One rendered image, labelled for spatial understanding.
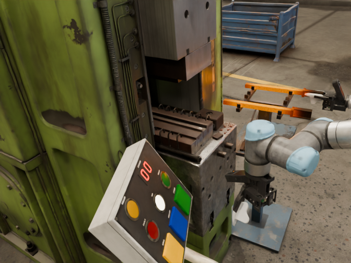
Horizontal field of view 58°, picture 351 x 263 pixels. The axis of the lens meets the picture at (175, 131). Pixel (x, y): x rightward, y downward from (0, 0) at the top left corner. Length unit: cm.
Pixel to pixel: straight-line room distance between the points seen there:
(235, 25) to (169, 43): 423
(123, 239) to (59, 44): 71
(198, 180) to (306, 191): 141
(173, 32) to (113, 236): 67
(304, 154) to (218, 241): 129
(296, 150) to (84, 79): 67
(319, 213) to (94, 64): 194
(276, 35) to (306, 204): 310
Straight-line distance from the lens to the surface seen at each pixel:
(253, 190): 98
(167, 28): 110
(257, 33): 518
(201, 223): 156
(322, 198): 263
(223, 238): 204
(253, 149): 87
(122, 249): 82
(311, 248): 228
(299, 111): 164
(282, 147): 83
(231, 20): 532
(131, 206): 81
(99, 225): 78
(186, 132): 140
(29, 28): 130
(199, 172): 135
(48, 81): 133
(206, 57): 130
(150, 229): 84
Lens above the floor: 173
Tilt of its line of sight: 32 degrees down
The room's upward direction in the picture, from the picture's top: 5 degrees counter-clockwise
